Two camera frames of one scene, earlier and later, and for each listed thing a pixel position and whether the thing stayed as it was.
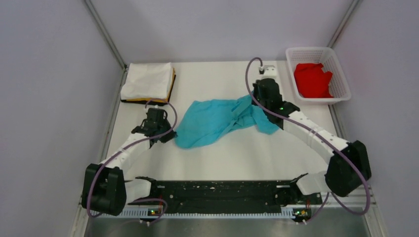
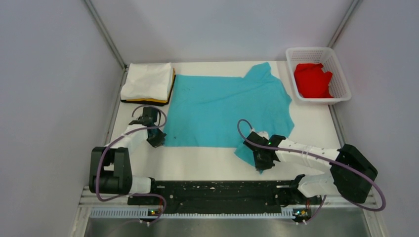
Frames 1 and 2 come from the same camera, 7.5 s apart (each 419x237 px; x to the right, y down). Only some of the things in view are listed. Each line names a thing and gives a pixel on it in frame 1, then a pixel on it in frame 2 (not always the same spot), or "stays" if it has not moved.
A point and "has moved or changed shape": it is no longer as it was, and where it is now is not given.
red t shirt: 312,82 stays
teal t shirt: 204,122 has moved or changed shape
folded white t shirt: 146,80 stays
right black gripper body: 256,95 -> 257,155
